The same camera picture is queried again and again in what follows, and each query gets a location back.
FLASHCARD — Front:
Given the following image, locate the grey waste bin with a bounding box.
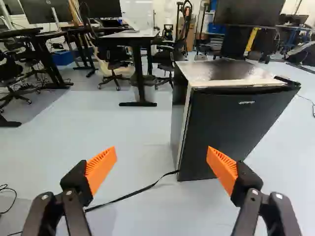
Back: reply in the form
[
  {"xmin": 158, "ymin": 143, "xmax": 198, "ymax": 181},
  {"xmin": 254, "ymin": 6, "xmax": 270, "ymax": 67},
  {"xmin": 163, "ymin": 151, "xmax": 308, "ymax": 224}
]
[{"xmin": 129, "ymin": 74, "xmax": 158, "ymax": 103}]

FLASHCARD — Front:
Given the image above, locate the black desk with pale top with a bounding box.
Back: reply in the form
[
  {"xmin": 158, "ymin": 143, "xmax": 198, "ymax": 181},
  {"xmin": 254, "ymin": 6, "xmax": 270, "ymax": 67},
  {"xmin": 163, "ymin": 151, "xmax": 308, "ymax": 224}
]
[{"xmin": 97, "ymin": 28, "xmax": 160, "ymax": 108}]

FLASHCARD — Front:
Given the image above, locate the large black screen on stand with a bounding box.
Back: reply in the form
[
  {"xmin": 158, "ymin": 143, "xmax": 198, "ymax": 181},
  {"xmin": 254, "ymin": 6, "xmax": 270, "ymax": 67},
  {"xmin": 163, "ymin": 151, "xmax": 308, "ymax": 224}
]
[{"xmin": 213, "ymin": 0, "xmax": 286, "ymax": 65}]

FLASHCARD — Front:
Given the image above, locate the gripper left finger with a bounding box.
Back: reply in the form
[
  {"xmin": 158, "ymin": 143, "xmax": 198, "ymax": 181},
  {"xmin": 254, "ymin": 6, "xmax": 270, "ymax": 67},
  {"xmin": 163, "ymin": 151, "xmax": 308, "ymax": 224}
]
[{"xmin": 22, "ymin": 146, "xmax": 118, "ymax": 236}]

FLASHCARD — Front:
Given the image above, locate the black desk with monitors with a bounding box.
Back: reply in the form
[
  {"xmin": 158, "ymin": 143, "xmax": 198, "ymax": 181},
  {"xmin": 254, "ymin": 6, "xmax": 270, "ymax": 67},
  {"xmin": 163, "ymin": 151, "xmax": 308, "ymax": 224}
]
[{"xmin": 0, "ymin": 27, "xmax": 74, "ymax": 89}]

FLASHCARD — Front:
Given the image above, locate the black office chair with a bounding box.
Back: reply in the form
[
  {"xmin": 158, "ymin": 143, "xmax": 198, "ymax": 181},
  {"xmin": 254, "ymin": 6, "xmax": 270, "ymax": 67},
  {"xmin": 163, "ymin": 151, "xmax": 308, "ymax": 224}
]
[
  {"xmin": 94, "ymin": 45, "xmax": 132, "ymax": 91},
  {"xmin": 155, "ymin": 40, "xmax": 188, "ymax": 88},
  {"xmin": 0, "ymin": 40, "xmax": 32, "ymax": 106}
]

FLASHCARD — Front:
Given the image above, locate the black fridge power cable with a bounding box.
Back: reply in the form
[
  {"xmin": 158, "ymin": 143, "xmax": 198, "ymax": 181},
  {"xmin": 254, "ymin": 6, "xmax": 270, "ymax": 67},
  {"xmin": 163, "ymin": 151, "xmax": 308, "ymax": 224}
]
[{"xmin": 85, "ymin": 169, "xmax": 180, "ymax": 212}]

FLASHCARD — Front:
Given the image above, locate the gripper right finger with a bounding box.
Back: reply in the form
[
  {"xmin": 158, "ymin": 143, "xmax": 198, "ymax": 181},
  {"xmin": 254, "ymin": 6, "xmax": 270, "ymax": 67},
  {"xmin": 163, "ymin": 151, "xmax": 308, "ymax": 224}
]
[{"xmin": 206, "ymin": 146, "xmax": 302, "ymax": 236}]

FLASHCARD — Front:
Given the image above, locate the black mini fridge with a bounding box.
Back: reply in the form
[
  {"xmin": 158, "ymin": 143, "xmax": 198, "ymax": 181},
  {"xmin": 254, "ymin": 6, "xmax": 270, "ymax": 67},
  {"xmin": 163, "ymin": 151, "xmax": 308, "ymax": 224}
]
[{"xmin": 169, "ymin": 58, "xmax": 301, "ymax": 182}]

